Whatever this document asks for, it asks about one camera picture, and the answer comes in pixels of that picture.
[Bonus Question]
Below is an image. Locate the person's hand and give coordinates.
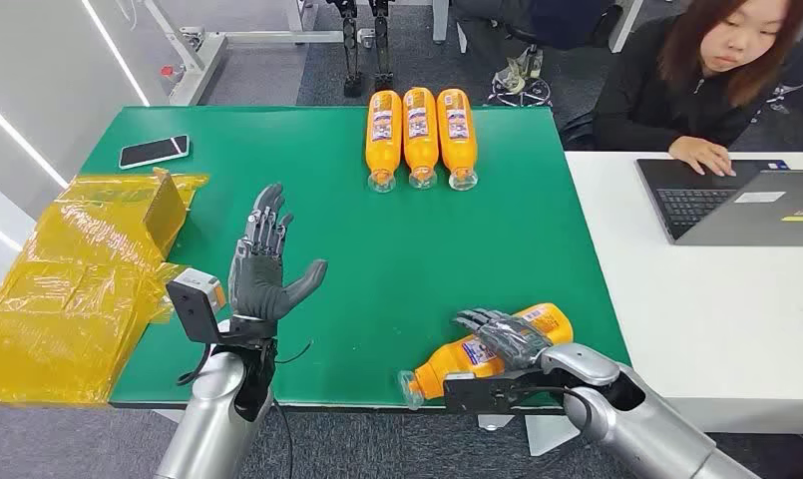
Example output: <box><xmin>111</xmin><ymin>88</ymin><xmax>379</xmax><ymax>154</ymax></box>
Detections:
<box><xmin>668</xmin><ymin>135</ymin><xmax>737</xmax><ymax>178</ymax></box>

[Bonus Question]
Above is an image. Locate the orange detergent bottle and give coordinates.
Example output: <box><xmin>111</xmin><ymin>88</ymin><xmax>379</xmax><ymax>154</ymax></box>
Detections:
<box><xmin>365</xmin><ymin>89</ymin><xmax>404</xmax><ymax>195</ymax></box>
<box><xmin>397</xmin><ymin>302</ymin><xmax>575</xmax><ymax>411</ymax></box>
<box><xmin>436</xmin><ymin>87</ymin><xmax>480</xmax><ymax>193</ymax></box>
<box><xmin>402</xmin><ymin>86</ymin><xmax>440</xmax><ymax>191</ymax></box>

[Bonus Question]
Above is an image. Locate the yellow film wrapped cardboard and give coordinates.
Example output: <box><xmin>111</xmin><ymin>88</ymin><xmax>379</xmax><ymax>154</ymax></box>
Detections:
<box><xmin>0</xmin><ymin>168</ymin><xmax>210</xmax><ymax>406</ymax></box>

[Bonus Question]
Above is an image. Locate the black robot leg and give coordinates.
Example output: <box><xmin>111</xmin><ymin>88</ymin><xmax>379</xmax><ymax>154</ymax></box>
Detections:
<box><xmin>369</xmin><ymin>0</ymin><xmax>396</xmax><ymax>93</ymax></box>
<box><xmin>328</xmin><ymin>0</ymin><xmax>366</xmax><ymax>99</ymax></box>

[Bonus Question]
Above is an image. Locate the person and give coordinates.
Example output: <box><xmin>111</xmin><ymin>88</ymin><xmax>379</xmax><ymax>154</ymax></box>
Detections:
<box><xmin>453</xmin><ymin>0</ymin><xmax>623</xmax><ymax>94</ymax></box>

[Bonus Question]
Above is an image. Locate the white metal desk frame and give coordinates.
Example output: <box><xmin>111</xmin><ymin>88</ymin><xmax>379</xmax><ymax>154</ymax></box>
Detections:
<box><xmin>143</xmin><ymin>0</ymin><xmax>376</xmax><ymax>107</ymax></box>

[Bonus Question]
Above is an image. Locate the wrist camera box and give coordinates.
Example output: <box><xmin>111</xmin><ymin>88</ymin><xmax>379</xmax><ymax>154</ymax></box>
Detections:
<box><xmin>166</xmin><ymin>267</ymin><xmax>227</xmax><ymax>345</ymax></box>
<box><xmin>443</xmin><ymin>371</ymin><xmax>561</xmax><ymax>415</ymax></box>

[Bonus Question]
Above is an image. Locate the white desk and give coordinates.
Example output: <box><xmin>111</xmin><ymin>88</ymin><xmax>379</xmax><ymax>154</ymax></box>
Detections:
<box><xmin>525</xmin><ymin>150</ymin><xmax>803</xmax><ymax>457</ymax></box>

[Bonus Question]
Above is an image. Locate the black smartphone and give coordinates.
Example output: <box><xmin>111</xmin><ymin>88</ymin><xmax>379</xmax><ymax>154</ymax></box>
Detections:
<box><xmin>118</xmin><ymin>134</ymin><xmax>192</xmax><ymax>171</ymax></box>

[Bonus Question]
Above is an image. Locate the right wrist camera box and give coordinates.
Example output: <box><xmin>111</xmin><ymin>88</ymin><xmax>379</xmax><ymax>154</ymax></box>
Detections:
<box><xmin>443</xmin><ymin>371</ymin><xmax>561</xmax><ymax>415</ymax></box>

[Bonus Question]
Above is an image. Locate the office chair base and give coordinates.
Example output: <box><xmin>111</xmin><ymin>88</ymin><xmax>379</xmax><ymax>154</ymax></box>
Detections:
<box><xmin>487</xmin><ymin>76</ymin><xmax>553</xmax><ymax>109</ymax></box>

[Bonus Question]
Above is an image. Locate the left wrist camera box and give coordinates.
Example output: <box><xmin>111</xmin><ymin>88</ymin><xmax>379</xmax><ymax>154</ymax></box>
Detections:
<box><xmin>166</xmin><ymin>267</ymin><xmax>227</xmax><ymax>345</ymax></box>

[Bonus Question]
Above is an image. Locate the green table mat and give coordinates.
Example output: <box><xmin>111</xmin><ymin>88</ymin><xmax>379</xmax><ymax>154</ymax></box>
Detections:
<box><xmin>80</xmin><ymin>105</ymin><xmax>633</xmax><ymax>410</ymax></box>

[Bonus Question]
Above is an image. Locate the grey laptop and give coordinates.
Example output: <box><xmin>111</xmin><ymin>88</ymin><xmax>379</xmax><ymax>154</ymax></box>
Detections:
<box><xmin>635</xmin><ymin>158</ymin><xmax>803</xmax><ymax>247</ymax></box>

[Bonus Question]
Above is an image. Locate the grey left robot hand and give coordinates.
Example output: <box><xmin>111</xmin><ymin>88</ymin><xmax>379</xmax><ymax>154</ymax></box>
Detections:
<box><xmin>227</xmin><ymin>183</ymin><xmax>329</xmax><ymax>324</ymax></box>

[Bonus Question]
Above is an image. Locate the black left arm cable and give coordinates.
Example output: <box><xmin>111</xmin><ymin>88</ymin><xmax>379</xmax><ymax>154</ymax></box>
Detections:
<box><xmin>268</xmin><ymin>340</ymin><xmax>314</xmax><ymax>479</ymax></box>

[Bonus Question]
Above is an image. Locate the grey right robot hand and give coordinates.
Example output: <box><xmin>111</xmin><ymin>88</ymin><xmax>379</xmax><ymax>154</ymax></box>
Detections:
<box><xmin>452</xmin><ymin>307</ymin><xmax>555</xmax><ymax>371</ymax></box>

